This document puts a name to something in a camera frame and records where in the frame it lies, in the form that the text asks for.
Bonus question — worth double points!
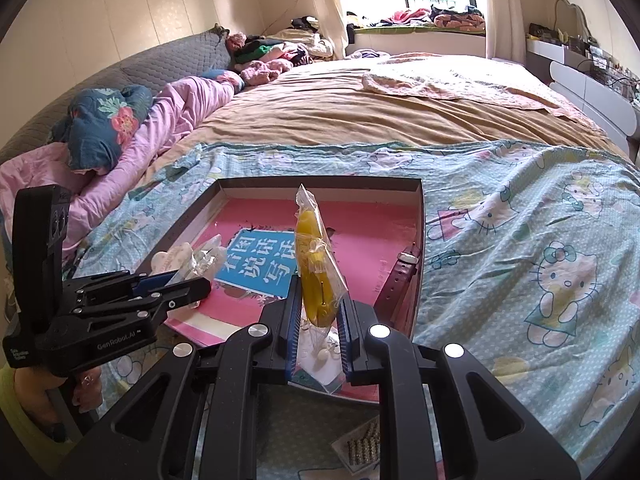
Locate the brown watch strap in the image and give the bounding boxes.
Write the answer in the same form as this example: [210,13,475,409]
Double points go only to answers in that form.
[372,242,422,319]

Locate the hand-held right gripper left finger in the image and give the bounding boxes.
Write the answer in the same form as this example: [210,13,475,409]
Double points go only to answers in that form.
[57,291,304,480]

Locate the shallow cardboard box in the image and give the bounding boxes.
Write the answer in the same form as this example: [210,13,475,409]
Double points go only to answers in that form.
[131,176,427,406]

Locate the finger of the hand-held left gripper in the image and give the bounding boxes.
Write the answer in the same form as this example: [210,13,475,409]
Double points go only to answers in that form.
[64,270,180,297]
[77,276,212,320]

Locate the pile of clothes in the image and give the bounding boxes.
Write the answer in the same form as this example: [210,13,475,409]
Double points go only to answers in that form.
[225,16,337,86]

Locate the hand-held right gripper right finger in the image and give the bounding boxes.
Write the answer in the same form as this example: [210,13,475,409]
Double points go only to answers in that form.
[339,299,582,480]

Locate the pearl earrings card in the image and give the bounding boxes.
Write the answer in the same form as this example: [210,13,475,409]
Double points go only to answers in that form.
[295,327,346,396]

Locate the person's left hand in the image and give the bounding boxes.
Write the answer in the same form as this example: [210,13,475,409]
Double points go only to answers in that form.
[12,364,104,428]

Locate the beige bed sheet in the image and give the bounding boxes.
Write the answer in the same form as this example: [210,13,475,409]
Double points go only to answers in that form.
[145,52,632,171]

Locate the grey quilted headboard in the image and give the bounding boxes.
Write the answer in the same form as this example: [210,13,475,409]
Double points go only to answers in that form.
[0,27,234,161]

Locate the blue floral pillow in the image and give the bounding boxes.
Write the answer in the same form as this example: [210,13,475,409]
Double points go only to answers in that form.
[50,86,154,174]

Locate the light pink towel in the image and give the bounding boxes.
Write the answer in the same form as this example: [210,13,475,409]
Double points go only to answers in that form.
[361,59,597,122]

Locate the wavy vanity mirror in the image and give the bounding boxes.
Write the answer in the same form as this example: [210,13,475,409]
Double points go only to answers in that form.
[552,0,594,44]

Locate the pink book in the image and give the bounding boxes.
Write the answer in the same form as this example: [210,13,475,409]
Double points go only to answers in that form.
[164,197,419,404]

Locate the white hair claw clip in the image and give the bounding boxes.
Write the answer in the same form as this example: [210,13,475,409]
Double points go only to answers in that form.
[150,242,196,282]

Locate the cream curtain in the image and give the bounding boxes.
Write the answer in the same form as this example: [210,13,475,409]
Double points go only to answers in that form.
[312,0,352,59]
[470,0,527,64]

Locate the clothes on window seat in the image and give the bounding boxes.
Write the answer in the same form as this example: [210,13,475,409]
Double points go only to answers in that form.
[345,5,488,34]

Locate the cartoon cat print sheet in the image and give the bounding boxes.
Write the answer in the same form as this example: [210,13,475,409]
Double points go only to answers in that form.
[65,140,640,480]

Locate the beaded bracelet clear bag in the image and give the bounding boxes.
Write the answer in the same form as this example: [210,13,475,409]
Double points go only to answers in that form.
[331,416,382,476]

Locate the clear jewellery bag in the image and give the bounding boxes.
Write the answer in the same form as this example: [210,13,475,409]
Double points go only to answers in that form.
[190,234,229,279]

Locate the person's yellow-green clothing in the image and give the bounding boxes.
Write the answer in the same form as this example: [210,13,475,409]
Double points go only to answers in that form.
[0,365,67,462]

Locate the white window seat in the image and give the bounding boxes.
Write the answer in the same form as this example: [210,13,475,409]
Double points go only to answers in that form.
[345,27,488,59]

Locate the pink blanket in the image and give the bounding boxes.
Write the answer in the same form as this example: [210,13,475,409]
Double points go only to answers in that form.
[0,72,242,261]

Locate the white vanity desk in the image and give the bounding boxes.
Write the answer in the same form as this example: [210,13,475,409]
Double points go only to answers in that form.
[525,39,640,144]

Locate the yellow hoop earrings bag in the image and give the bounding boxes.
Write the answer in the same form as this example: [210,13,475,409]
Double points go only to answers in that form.
[292,184,351,357]

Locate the pink fuzzy garment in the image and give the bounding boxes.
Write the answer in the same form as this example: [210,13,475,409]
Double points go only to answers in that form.
[240,59,294,87]

